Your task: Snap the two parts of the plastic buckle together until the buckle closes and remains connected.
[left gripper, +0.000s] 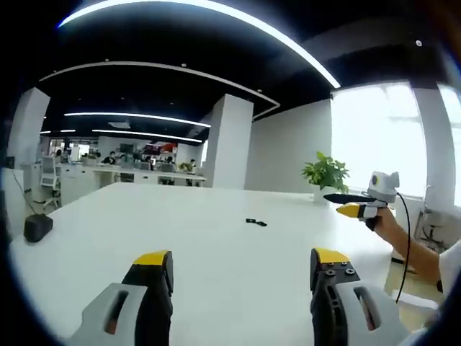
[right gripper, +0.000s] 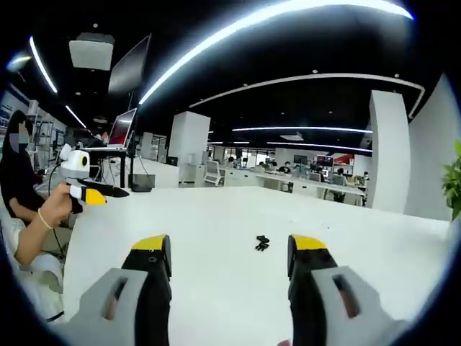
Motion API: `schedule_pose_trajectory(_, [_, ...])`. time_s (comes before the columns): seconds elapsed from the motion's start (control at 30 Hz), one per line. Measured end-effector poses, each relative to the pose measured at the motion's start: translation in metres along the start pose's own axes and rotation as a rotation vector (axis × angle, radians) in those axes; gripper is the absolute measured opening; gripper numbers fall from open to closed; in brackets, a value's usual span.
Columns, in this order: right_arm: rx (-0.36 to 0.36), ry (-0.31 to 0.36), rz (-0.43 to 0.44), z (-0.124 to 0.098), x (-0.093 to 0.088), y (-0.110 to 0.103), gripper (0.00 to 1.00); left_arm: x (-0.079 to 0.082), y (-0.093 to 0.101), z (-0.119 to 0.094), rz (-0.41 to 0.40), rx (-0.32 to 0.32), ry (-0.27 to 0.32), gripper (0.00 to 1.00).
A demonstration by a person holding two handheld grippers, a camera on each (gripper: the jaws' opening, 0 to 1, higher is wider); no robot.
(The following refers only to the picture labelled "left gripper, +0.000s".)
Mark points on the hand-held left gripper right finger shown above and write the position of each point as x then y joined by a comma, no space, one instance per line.
360,306

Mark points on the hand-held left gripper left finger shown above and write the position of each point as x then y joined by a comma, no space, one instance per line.
108,306

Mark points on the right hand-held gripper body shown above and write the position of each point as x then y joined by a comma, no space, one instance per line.
384,187

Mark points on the person's right hand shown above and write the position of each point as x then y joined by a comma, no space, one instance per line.
384,218

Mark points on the green potted plant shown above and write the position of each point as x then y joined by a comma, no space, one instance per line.
326,173

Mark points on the office chair with dark base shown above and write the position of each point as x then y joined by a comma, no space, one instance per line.
432,230

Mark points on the person's white shirt sleeve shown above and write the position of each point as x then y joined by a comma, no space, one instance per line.
452,274

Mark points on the black rounded desk object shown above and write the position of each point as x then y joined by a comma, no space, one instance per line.
37,227

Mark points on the row of white office desks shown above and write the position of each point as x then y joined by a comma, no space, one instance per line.
108,173

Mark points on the white office chair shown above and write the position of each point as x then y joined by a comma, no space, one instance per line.
50,176

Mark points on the straight ceiling light strip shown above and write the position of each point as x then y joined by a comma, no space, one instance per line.
144,116
151,135

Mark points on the long curved ceiling light strip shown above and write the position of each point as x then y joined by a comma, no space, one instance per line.
252,25

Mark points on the red wall poster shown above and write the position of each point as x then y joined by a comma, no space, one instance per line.
160,147

